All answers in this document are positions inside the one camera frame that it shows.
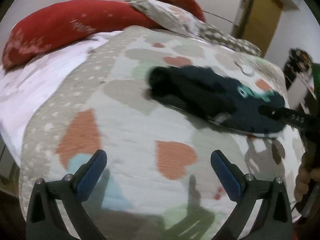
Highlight brown wooden door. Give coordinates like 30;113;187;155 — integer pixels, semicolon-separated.
239;0;285;46

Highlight dark navy pants teal print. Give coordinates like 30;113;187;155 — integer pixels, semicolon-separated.
147;64;286;133

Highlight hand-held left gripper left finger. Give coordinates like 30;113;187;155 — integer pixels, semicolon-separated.
26;149;108;240

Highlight dark printed poster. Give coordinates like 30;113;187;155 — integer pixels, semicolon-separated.
283;47;316;107

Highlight large red pillow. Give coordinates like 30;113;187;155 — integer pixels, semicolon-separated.
2;0;162;71

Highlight grey patterned pillow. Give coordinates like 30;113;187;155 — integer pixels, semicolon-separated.
129;0;262;57

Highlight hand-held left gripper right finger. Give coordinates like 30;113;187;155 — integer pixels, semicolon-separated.
210;150;294;240

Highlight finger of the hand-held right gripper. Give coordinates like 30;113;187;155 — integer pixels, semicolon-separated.
259;104;320;130

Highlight white bed sheet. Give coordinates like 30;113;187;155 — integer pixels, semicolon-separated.
0;31;124;167

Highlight heart print blanket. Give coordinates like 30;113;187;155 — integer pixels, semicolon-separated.
19;25;307;230

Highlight green object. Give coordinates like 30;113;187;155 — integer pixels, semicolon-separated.
309;64;320;99

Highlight thin cable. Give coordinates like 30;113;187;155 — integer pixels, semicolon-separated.
202;9;239;27

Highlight person's right hand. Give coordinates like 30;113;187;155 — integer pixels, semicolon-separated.
294;152;312;203

